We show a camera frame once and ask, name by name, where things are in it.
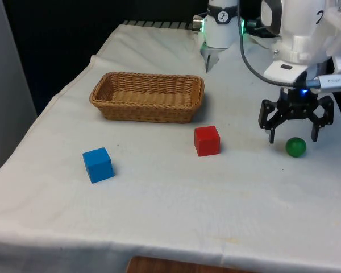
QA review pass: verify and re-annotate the black cable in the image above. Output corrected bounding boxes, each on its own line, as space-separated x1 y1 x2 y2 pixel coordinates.
236 0 307 88

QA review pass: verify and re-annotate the green ball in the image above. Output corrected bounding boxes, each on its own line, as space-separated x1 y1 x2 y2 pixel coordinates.
285 136 307 158

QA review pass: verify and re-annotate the wicker basket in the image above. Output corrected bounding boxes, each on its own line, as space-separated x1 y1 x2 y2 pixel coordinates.
89 71 205 125

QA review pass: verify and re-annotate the blue cube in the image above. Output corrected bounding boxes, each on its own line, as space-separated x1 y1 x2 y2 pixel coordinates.
82 147 115 184

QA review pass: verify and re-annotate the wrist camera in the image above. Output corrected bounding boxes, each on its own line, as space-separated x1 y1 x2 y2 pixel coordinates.
305 72 341 93

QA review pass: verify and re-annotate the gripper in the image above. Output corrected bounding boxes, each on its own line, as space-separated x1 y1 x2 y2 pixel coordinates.
258 86 335 144

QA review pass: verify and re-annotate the red cube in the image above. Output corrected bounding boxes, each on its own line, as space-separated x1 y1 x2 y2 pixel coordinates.
194 126 221 157

